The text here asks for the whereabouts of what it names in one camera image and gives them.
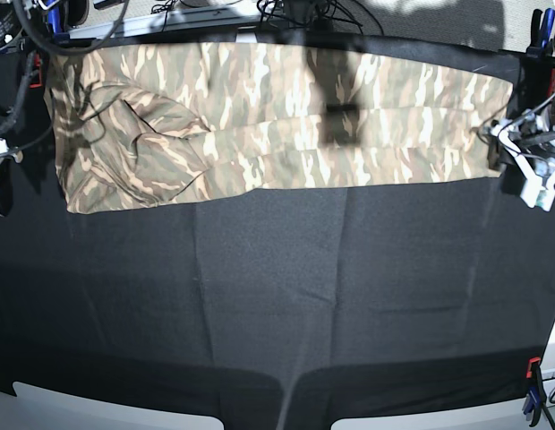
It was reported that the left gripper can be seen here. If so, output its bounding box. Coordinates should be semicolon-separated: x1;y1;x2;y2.
523;127;555;170

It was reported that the camouflage t-shirt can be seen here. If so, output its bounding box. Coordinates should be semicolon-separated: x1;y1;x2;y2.
48;42;513;214

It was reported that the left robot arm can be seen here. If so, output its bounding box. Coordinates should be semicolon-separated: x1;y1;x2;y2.
506;36;555;179

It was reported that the blue clamp top right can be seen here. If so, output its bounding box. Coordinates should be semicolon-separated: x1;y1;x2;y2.
525;8;555;58

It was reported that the black table cloth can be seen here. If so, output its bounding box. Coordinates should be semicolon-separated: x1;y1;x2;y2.
0;34;555;429

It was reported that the clamp bottom right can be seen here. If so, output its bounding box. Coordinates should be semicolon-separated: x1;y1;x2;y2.
522;357;546;427

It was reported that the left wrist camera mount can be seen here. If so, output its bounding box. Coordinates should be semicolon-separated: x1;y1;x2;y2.
478;118;555;212

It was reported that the black cable bundle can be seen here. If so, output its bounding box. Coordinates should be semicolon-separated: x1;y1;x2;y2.
255;0;366;33

